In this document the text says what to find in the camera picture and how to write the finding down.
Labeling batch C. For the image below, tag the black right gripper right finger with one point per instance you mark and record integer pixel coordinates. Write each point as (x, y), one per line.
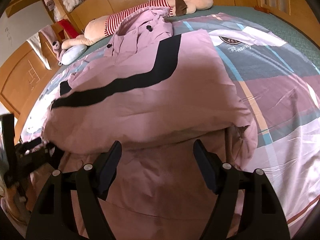
(247, 206)

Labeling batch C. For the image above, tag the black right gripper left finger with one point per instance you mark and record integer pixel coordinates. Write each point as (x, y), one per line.
(53, 214)

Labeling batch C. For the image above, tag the pink coat with black stripe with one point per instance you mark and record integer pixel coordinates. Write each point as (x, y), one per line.
(159, 192)

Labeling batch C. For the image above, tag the wooden headboard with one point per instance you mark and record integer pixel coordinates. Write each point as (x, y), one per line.
(23, 78)

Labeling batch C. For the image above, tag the light blue round cushion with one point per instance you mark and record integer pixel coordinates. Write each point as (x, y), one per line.
(73, 54)

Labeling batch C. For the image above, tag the white towel on headboard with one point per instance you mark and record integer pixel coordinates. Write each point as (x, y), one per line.
(35, 43)

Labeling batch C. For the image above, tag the pink plush toy hanging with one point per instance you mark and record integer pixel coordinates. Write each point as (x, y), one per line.
(49, 33)

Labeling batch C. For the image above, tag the plaid pastel bed quilt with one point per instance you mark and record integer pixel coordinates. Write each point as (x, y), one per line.
(287, 119)

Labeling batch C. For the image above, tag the red cloth on chair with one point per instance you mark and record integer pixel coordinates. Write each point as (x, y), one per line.
(68, 28)

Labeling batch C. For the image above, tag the white bedding in shelf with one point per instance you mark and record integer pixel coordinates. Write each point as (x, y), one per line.
(69, 5)

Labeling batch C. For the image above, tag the green bed mattress sheet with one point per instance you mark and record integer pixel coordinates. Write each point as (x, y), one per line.
(148, 43)

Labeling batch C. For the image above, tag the wooden footboard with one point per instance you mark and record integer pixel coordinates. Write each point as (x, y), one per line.
(297, 13)

